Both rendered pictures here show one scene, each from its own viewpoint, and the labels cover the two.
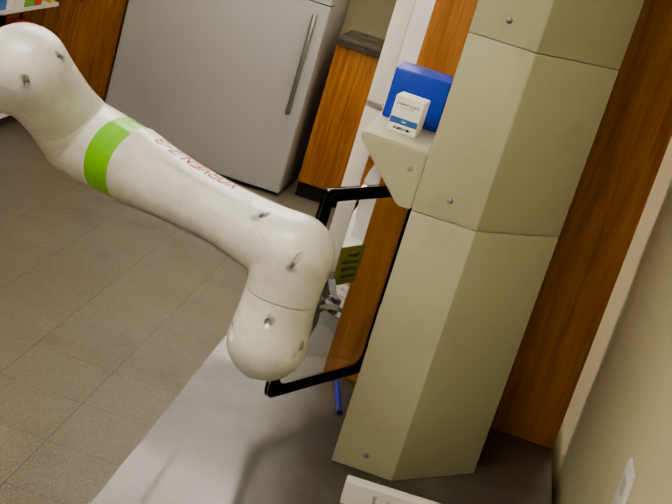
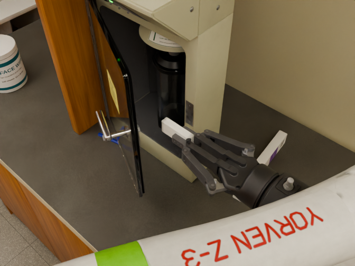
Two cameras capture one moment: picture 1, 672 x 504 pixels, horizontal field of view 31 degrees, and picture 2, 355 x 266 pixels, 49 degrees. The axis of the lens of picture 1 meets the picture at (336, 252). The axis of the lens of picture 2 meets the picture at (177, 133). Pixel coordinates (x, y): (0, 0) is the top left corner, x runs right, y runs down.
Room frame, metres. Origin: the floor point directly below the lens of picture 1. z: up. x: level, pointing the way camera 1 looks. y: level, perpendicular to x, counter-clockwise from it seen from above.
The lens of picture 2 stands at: (1.60, 0.42, 1.82)
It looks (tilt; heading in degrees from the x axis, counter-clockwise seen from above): 48 degrees down; 306
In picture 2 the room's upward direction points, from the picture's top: straight up
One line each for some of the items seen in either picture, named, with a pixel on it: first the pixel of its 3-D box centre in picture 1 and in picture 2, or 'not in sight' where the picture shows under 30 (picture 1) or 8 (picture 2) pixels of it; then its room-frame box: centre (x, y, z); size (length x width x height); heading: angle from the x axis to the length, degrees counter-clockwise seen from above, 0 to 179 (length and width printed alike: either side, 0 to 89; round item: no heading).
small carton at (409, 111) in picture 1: (408, 114); not in sight; (2.04, -0.05, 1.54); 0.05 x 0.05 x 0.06; 79
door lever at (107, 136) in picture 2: not in sight; (111, 124); (2.06, 0.03, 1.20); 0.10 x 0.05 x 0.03; 148
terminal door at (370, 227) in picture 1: (344, 287); (115, 102); (2.11, -0.03, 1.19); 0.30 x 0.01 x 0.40; 148
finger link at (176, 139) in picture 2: not in sight; (180, 146); (1.86, 0.05, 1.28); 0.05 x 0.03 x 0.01; 174
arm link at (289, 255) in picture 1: (224, 216); (299, 234); (1.61, 0.16, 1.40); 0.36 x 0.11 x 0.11; 58
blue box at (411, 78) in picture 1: (419, 96); not in sight; (2.16, -0.06, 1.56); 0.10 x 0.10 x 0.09; 85
